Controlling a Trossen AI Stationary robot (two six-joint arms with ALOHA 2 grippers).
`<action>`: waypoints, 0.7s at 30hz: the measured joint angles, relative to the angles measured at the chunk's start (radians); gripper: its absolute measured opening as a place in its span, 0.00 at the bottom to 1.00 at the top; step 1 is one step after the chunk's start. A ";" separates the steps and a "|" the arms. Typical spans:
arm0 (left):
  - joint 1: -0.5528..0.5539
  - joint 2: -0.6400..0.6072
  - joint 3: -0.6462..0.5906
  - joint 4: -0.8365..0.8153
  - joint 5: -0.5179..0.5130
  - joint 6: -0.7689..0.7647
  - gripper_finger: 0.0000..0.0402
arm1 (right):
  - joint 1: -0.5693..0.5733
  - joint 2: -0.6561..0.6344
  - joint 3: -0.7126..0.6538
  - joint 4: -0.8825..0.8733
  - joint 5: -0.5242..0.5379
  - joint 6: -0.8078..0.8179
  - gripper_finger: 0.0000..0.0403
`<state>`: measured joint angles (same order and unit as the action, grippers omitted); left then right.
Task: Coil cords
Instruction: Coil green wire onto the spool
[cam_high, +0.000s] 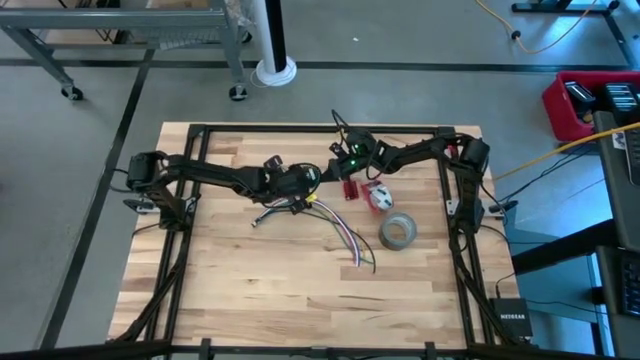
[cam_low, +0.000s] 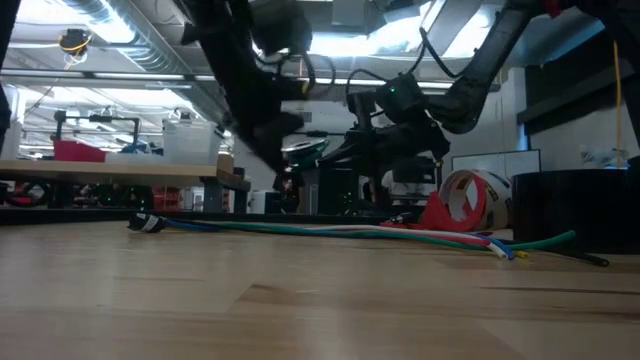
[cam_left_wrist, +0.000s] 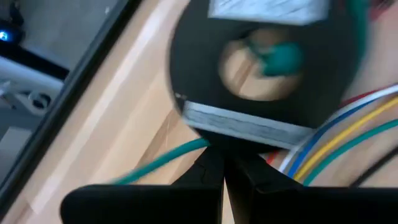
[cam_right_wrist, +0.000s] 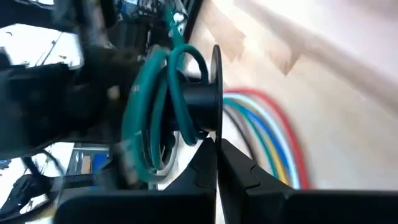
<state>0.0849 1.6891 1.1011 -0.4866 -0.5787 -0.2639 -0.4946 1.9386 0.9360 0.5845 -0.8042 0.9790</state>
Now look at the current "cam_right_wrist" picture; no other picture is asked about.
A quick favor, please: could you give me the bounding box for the white cord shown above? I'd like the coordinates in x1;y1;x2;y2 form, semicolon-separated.
226;93;302;190

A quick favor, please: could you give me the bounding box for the yellow cord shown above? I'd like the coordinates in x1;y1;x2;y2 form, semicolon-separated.
248;108;290;187

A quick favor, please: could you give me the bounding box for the bundle of coloured cables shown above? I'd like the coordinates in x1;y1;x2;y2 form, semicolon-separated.
236;102;295;189

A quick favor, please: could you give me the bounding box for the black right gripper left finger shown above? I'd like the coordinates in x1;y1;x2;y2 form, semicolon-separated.
164;138;218;192

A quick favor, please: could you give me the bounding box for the black spool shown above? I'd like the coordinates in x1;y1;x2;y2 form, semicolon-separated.
160;44;224;162

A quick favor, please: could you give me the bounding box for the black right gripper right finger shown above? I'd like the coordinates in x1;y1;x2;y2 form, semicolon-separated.
217;138;295;200

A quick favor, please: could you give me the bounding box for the teal green cord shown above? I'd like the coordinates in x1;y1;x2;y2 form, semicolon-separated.
120;6;210;184

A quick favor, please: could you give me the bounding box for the bundle of coloured wires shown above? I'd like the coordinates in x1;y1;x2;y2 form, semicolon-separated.
223;105;266;163

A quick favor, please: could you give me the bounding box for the black table frame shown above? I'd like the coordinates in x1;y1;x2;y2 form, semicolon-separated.
185;0;205;43

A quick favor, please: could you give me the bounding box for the multicoloured cable bundle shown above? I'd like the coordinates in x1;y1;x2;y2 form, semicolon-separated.
231;88;312;190

